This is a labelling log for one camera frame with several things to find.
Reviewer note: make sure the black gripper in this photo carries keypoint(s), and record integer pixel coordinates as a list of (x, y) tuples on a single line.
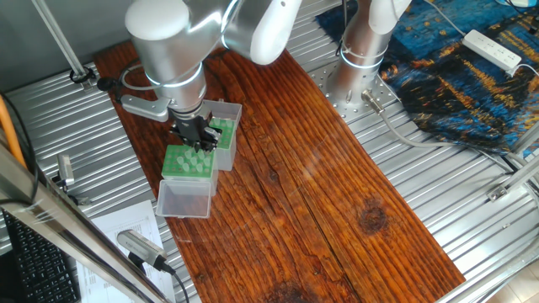
[(191, 124)]

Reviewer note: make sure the clear large pipette tip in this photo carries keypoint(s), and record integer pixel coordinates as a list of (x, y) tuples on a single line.
[(179, 160), (193, 161), (188, 155), (218, 123), (201, 155), (185, 167), (207, 162), (199, 168), (229, 124)]

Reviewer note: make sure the clear box green tip rack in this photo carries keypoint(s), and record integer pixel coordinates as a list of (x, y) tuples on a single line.
[(227, 139), (183, 202)]

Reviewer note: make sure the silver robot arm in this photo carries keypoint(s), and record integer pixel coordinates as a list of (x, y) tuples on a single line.
[(168, 54)]

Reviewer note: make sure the brown wooden board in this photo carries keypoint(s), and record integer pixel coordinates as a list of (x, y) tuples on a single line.
[(295, 189)]

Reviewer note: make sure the white printed paper sheet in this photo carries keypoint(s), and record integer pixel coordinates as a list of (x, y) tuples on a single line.
[(126, 219)]

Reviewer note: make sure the small grey mounted device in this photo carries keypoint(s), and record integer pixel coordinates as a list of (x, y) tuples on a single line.
[(65, 168)]

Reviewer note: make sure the thin silver rod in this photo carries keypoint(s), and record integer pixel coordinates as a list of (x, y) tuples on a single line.
[(57, 38)]

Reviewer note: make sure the orange tube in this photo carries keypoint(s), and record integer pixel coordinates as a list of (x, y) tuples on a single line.
[(9, 134)]

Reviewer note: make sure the black computer keyboard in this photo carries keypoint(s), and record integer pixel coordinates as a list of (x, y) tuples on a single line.
[(42, 269)]

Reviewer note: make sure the blue painted cloth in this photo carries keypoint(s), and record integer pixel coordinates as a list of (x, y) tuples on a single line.
[(442, 97)]

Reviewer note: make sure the white power strip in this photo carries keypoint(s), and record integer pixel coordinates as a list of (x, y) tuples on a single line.
[(490, 49)]

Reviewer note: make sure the silver camera mount bracket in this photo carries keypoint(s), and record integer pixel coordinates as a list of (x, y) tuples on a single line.
[(145, 108)]

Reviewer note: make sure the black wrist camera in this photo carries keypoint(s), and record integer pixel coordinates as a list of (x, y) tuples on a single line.
[(105, 84)]

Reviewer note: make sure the silver exterior camera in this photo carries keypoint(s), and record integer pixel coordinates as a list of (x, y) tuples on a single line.
[(139, 246)]

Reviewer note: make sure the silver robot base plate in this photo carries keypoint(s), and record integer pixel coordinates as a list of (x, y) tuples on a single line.
[(351, 111)]

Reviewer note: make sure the aluminium frame bar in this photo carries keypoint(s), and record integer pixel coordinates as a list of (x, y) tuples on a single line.
[(63, 227)]

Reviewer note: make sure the aluminium frame rail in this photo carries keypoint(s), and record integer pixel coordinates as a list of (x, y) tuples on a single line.
[(516, 179)]

